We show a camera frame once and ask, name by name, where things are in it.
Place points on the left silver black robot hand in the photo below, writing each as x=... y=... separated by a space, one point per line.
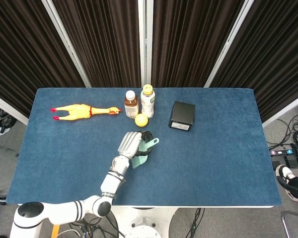
x=129 y=145

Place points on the small green hand broom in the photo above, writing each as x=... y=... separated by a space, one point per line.
x=139 y=162

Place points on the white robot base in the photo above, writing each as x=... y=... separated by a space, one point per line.
x=144 y=223

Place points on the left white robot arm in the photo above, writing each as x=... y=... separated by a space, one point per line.
x=109 y=183

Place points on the brown tea bottle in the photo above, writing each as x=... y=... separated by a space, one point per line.
x=131 y=106

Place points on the white drink bottle yellow cap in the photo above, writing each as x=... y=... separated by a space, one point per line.
x=147 y=104

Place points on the yellow ball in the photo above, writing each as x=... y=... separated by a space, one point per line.
x=141 y=120

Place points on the yellow rubber chicken toy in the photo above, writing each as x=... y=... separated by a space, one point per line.
x=77 y=112

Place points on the black cardboard box white label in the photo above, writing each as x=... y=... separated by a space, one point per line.
x=182 y=111

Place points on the blue table cloth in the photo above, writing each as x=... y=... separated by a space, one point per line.
x=213 y=161

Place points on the dark brown curtain panel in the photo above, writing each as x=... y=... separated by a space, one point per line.
x=106 y=37
x=275 y=49
x=20 y=49
x=183 y=37

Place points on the white black sneaker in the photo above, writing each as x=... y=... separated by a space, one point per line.
x=284 y=173

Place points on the white metal frame post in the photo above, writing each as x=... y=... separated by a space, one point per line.
x=64 y=37
x=142 y=37
x=228 y=42

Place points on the white metal frame rail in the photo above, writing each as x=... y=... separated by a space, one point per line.
x=7 y=107
x=285 y=109

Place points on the metal chair frame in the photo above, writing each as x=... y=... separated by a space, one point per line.
x=284 y=220

